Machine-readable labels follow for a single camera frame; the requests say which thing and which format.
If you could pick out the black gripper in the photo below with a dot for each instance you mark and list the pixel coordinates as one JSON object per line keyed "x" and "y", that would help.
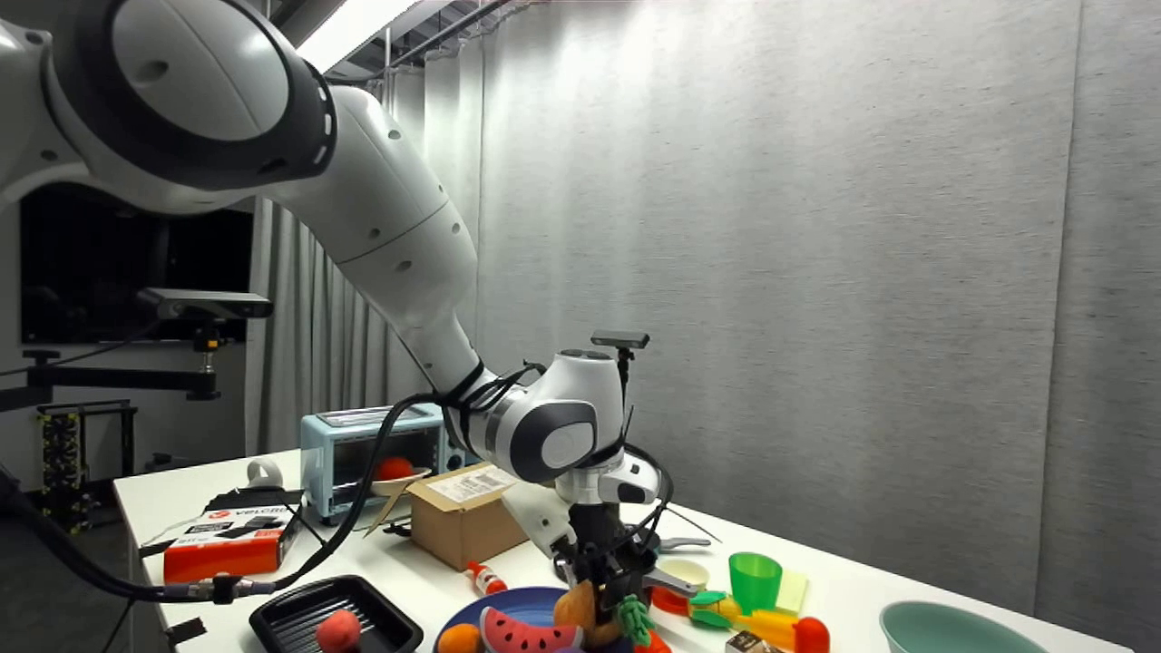
{"x": 599, "y": 529}

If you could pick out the orange pineapple plush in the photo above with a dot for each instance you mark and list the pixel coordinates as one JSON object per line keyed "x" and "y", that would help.
{"x": 570, "y": 617}

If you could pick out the red watermelon slice plush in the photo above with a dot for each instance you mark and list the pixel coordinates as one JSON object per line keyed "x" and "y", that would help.
{"x": 527, "y": 633}

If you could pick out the orange ball plush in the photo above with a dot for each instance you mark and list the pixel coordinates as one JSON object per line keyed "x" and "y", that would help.
{"x": 457, "y": 641}

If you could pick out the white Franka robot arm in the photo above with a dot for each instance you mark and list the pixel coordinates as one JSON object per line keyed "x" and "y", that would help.
{"x": 384, "y": 240}

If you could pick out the blue plastic plate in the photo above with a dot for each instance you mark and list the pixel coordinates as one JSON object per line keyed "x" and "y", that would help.
{"x": 529, "y": 598}

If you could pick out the orange red carrot toy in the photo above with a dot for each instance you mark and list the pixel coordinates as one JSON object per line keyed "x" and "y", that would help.
{"x": 667, "y": 598}

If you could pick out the dark teal frying pan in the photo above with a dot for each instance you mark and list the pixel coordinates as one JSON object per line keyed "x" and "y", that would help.
{"x": 690, "y": 545}

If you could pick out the green toy vegetable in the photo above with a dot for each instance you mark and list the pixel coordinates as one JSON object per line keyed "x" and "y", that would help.
{"x": 709, "y": 611}

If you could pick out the red white glue stick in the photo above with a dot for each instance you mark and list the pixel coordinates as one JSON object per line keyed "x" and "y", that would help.
{"x": 487, "y": 583}

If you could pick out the green plastic cup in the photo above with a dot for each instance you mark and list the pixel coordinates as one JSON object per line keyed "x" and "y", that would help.
{"x": 754, "y": 583}

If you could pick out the small printed card box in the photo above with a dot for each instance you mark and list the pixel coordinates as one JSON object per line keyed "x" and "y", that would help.
{"x": 747, "y": 642}

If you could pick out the cardboard shipping box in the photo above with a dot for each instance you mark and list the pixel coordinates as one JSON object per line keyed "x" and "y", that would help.
{"x": 465, "y": 529}

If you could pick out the yellow toy food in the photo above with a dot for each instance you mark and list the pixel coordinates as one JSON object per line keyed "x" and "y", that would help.
{"x": 766, "y": 624}

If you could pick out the red toy bottle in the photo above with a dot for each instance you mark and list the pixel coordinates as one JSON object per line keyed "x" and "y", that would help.
{"x": 810, "y": 635}

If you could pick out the red toy in toaster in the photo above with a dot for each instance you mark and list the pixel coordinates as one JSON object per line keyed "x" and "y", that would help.
{"x": 391, "y": 467}

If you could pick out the red ball plush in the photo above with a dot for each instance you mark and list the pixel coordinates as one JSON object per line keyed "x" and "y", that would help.
{"x": 338, "y": 630}

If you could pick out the light blue toaster oven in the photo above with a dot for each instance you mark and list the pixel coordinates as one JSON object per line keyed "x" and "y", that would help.
{"x": 338, "y": 453}

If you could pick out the black grill tray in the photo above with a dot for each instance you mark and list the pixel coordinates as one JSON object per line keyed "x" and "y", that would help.
{"x": 291, "y": 621}

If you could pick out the mint green bowl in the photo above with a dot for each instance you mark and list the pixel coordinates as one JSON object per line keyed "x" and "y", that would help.
{"x": 954, "y": 633}

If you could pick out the white round device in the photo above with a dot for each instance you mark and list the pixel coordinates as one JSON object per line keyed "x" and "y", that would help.
{"x": 262, "y": 471}

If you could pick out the red orange box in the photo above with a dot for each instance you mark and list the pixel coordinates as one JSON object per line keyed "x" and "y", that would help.
{"x": 222, "y": 561}

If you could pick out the gray curtain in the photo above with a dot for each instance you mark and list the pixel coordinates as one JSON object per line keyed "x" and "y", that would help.
{"x": 846, "y": 240}

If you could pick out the dark equipment rack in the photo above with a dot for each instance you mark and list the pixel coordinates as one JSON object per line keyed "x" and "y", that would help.
{"x": 59, "y": 457}

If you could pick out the black monitor screen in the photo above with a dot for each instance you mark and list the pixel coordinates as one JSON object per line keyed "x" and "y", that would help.
{"x": 95, "y": 277}

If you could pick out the ceiling light strip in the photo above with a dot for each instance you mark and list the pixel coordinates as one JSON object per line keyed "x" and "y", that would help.
{"x": 349, "y": 31}

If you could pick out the black camera on stand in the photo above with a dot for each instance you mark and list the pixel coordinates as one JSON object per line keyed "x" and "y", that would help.
{"x": 616, "y": 335}

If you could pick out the black camera on boom arm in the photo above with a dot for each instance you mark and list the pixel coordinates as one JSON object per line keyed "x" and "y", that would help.
{"x": 203, "y": 301}

